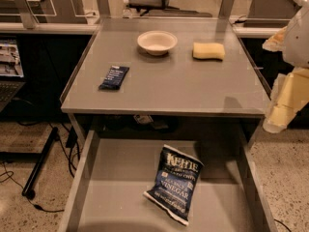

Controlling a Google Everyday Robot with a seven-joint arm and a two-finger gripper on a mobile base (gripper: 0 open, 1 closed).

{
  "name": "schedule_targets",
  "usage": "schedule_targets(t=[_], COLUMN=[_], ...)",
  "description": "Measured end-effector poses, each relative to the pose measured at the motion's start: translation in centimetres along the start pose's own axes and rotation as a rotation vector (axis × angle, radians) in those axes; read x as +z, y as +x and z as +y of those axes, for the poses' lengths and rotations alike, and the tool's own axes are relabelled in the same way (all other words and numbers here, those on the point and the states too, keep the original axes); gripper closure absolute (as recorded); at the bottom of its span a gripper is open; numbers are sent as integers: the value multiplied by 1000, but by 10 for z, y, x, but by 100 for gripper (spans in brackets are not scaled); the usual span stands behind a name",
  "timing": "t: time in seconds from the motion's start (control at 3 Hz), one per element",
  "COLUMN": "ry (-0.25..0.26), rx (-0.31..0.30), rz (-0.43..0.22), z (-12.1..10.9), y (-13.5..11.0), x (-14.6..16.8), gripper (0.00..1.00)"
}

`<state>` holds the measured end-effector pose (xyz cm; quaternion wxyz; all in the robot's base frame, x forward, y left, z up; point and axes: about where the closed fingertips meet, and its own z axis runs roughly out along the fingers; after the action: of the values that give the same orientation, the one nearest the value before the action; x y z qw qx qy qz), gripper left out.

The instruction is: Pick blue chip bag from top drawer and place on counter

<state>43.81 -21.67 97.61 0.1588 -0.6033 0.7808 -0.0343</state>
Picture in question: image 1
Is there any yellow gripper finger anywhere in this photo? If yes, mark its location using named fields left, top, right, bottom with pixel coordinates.
left=262, top=27, right=287, bottom=52
left=263, top=68, right=309, bottom=133

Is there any blue Kettle chip bag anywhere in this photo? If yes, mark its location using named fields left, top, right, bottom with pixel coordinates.
left=143, top=145, right=204, bottom=226

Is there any grey open drawer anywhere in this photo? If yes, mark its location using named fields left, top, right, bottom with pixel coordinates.
left=57, top=129, right=278, bottom=232

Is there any yellow sponge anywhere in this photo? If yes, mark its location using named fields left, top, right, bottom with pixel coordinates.
left=193, top=43, right=225, bottom=60

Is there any white bowl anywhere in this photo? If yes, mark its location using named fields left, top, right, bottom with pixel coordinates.
left=137, top=31, right=178, bottom=56

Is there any dark blue snack bar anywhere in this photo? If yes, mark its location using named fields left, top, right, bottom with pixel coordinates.
left=98, top=66, right=129, bottom=90

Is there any laptop computer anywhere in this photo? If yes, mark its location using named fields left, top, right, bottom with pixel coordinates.
left=0, top=37, right=25, bottom=112

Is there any black desk leg bar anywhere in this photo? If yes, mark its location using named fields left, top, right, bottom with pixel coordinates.
left=21, top=128, right=58, bottom=200

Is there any black floor cable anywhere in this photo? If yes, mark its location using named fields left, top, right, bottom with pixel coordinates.
left=0, top=160, right=65, bottom=215

